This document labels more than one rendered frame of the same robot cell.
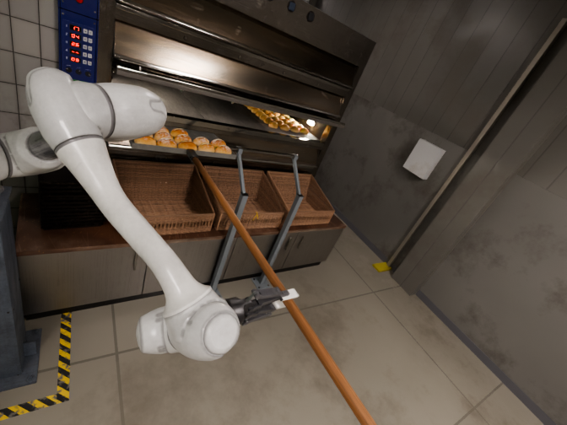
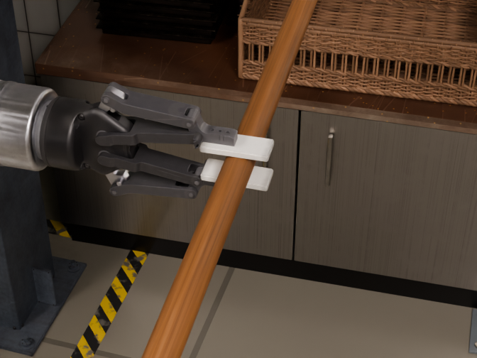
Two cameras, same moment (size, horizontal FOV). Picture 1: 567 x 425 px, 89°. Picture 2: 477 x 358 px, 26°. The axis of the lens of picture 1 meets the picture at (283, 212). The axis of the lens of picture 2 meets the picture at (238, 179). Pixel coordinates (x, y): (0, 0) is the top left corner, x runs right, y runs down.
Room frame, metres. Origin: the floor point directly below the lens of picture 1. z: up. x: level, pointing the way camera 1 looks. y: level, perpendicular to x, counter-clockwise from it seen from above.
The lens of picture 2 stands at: (0.23, -0.81, 1.84)
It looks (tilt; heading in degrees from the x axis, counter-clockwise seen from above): 39 degrees down; 58
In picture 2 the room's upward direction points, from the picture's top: straight up
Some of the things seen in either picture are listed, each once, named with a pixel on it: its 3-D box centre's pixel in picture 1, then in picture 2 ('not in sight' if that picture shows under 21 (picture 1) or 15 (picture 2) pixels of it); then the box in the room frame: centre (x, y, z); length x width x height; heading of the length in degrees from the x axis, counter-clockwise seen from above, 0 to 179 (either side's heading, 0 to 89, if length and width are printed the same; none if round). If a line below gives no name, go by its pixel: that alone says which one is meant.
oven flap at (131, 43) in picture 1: (257, 81); not in sight; (2.20, 0.55, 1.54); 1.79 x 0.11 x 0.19; 134
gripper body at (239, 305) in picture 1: (240, 309); (91, 137); (0.56, 0.00, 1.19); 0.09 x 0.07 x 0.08; 134
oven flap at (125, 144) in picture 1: (237, 147); not in sight; (2.20, 0.55, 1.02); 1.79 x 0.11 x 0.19; 134
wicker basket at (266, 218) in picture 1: (242, 196); not in sight; (2.02, 0.35, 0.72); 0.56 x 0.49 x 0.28; 133
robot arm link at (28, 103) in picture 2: not in sight; (26, 126); (0.51, 0.05, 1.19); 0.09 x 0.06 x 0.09; 44
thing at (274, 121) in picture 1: (276, 117); not in sight; (2.92, 0.44, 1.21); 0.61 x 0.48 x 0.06; 44
